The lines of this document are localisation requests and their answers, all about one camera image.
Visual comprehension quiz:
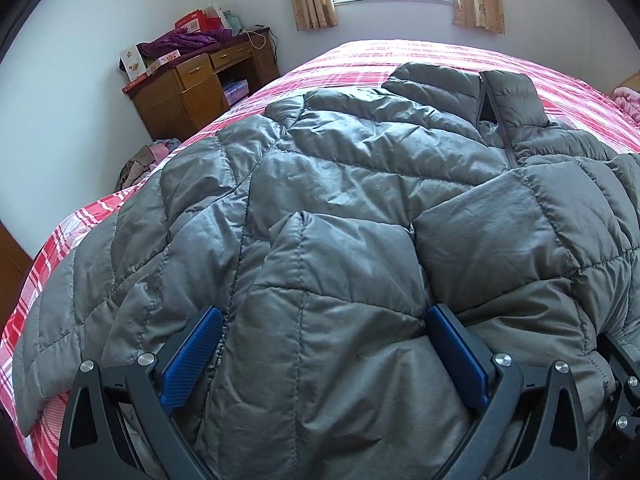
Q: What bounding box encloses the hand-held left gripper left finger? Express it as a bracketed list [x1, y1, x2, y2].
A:
[57, 305, 224, 480]

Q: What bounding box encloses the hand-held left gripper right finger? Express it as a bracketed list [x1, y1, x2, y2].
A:
[426, 304, 591, 480]

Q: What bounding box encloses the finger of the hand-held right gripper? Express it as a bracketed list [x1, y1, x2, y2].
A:
[597, 332, 640, 461]

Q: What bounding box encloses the grey puffer jacket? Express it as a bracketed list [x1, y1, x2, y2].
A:
[11, 61, 640, 480]

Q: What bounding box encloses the pile of clothes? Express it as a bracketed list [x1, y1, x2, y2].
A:
[114, 137, 181, 193]

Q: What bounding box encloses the wooden door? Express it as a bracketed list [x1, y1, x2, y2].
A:
[0, 222, 34, 321]

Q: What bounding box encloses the wooden desk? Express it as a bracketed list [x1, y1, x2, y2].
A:
[120, 35, 281, 142]

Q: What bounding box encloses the blue box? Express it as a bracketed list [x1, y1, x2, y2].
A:
[221, 79, 250, 106]

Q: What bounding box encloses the flat red box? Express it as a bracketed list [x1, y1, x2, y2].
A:
[121, 71, 152, 94]

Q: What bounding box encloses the pink blanket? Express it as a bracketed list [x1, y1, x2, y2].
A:
[612, 86, 640, 126]

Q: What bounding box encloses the flat pink box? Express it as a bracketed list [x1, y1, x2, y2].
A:
[145, 51, 181, 72]

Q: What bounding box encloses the white picture box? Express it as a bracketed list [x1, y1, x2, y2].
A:
[120, 46, 147, 82]

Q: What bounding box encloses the red plaid bed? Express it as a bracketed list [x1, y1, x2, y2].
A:
[0, 38, 640, 480]

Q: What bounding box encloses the purple garment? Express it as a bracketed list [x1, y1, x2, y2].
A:
[137, 29, 233, 59]

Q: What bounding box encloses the red gift box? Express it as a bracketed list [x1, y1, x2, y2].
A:
[174, 10, 207, 34]

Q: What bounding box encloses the white paper bag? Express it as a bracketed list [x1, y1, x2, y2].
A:
[202, 5, 227, 31]

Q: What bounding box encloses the white cable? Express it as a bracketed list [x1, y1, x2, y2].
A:
[244, 29, 269, 54]

